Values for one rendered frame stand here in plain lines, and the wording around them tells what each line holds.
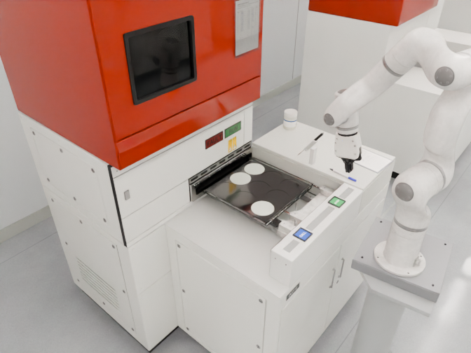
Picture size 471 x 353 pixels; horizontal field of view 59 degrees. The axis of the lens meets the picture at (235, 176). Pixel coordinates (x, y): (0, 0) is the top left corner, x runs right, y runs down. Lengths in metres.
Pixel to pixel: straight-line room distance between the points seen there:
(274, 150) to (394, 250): 0.78
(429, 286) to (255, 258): 0.65
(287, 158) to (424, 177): 0.79
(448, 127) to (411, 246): 0.47
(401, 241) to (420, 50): 0.67
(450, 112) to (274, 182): 0.89
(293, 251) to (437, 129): 0.63
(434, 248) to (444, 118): 0.65
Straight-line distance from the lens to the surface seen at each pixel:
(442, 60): 1.30
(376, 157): 2.12
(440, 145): 1.43
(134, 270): 1.90
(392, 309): 1.85
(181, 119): 1.63
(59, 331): 2.67
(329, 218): 1.71
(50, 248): 3.17
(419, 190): 1.44
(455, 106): 1.40
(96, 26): 1.32
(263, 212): 1.79
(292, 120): 2.25
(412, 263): 1.71
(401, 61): 1.43
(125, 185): 1.63
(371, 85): 1.50
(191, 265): 1.90
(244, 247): 1.75
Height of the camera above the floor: 2.05
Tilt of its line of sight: 35 degrees down
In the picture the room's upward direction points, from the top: straight up
